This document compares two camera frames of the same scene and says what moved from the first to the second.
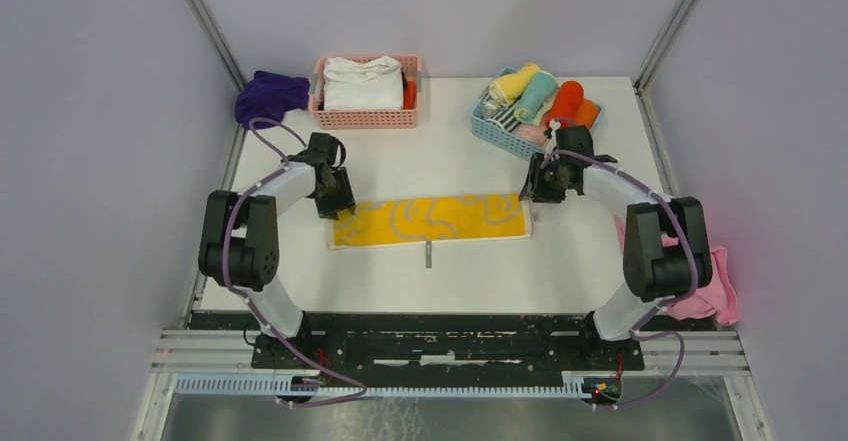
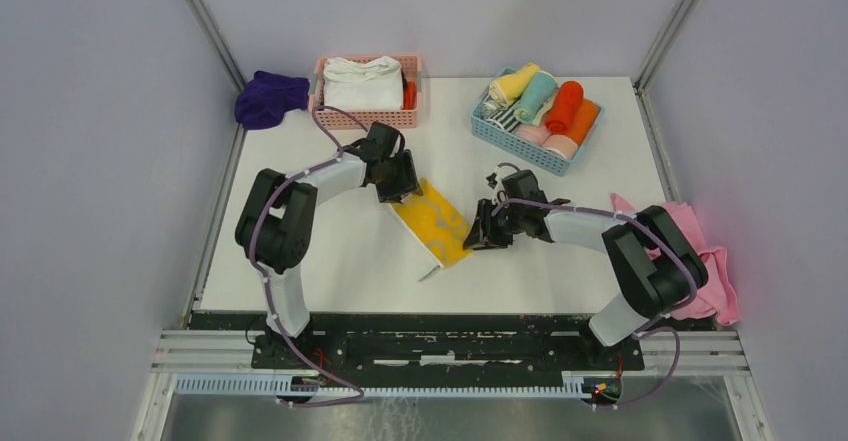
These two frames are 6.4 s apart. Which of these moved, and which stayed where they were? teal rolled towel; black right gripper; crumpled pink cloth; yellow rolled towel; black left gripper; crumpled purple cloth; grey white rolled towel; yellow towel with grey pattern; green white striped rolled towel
Moved: black left gripper; yellow towel with grey pattern; black right gripper
Stayed: green white striped rolled towel; yellow rolled towel; grey white rolled towel; crumpled purple cloth; crumpled pink cloth; teal rolled towel
